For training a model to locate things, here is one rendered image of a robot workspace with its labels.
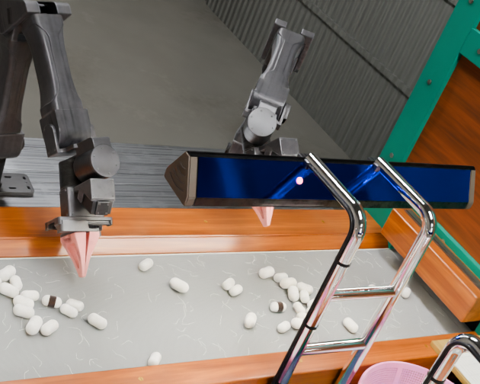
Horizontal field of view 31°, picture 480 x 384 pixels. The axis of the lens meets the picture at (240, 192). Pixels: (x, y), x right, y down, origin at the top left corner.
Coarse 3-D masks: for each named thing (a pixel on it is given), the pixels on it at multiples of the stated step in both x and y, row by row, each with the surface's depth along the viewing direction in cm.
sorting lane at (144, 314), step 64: (128, 256) 163; (192, 256) 170; (256, 256) 179; (320, 256) 188; (384, 256) 197; (0, 320) 137; (64, 320) 142; (128, 320) 148; (192, 320) 154; (256, 320) 160; (448, 320) 184
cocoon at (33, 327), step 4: (36, 316) 137; (32, 320) 137; (36, 320) 137; (40, 320) 137; (28, 324) 136; (32, 324) 136; (36, 324) 136; (40, 324) 137; (28, 328) 135; (32, 328) 135; (36, 328) 136; (28, 332) 136; (32, 332) 136; (36, 332) 136
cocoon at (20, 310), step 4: (20, 304) 139; (16, 308) 138; (20, 308) 138; (24, 308) 138; (28, 308) 139; (32, 308) 139; (16, 312) 138; (20, 312) 138; (24, 312) 138; (28, 312) 138; (32, 312) 139; (20, 316) 139; (24, 316) 138; (28, 316) 138; (32, 316) 139
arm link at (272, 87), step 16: (272, 32) 187; (288, 32) 185; (304, 32) 186; (272, 48) 187; (288, 48) 182; (304, 48) 188; (272, 64) 178; (288, 64) 179; (272, 80) 174; (288, 80) 177; (256, 96) 171; (272, 96) 171
